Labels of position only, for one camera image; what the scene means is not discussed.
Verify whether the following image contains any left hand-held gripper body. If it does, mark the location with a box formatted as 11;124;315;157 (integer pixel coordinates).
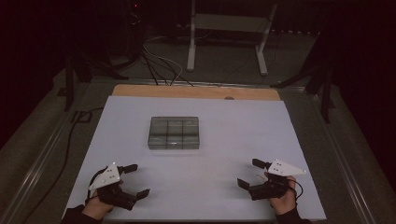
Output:
88;161;138;212

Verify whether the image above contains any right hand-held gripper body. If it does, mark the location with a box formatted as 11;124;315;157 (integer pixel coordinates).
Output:
247;159;308;202

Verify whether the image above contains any clear plastic compartment box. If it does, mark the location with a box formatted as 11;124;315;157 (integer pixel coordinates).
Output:
147;116;201;150

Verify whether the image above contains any person's right hand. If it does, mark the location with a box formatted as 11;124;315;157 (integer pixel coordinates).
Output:
263;172;299;217

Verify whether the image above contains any person's left hand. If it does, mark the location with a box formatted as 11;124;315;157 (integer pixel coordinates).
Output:
81;178;124;221

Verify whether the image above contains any white table mat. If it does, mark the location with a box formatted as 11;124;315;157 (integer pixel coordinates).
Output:
62;95;328;223

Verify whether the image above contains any black tripod stand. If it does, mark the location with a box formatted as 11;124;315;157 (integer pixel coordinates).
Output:
269;18;338;125
56;50;131;113

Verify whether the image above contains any dark equipment with red light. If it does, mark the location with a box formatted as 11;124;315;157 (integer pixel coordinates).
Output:
120;0;148;62

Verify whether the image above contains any grey metal stand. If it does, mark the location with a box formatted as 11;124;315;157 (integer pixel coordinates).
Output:
186;0;278;77

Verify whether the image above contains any left hand-held gripper cable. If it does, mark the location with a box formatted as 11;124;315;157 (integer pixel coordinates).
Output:
85;167;108;203

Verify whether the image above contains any hand-held gripper cable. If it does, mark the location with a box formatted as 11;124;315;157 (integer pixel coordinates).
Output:
85;167;108;203
289;178;304;201

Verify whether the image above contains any right hand-held gripper cable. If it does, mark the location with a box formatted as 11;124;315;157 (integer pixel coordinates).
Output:
289;178;304;201

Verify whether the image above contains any long black floor cable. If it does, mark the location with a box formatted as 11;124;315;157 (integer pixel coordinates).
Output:
21;106;106;224

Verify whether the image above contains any metal floor rail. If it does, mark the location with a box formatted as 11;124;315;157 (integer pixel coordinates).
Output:
0;106;73;224
307;91;378;224

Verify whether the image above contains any black floor cable bundle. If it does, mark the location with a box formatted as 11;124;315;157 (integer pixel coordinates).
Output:
139;49;194;88

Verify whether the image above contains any white floor cable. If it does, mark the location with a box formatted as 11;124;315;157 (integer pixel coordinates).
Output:
142;35;185;86

